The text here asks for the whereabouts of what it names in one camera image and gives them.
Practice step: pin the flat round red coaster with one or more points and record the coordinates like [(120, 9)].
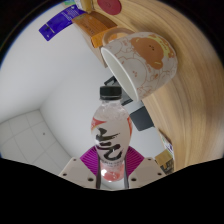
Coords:
[(109, 6)]

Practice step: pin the purple card box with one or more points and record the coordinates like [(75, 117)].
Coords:
[(60, 23)]

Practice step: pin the white patterned mug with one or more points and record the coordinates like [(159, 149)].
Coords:
[(150, 63)]

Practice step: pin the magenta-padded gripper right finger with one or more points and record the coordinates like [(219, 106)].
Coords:
[(146, 170)]

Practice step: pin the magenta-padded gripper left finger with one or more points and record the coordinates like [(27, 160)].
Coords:
[(78, 170)]

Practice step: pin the black mesh office chair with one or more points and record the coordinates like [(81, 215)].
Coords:
[(141, 118)]

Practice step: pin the small orange box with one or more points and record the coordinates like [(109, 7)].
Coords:
[(98, 41)]

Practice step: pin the small tan box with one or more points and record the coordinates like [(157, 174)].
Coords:
[(93, 23)]

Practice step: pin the pink drink bottle black cap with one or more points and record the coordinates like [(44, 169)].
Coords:
[(111, 133)]

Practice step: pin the dark brown carton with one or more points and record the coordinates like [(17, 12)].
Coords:
[(165, 163)]

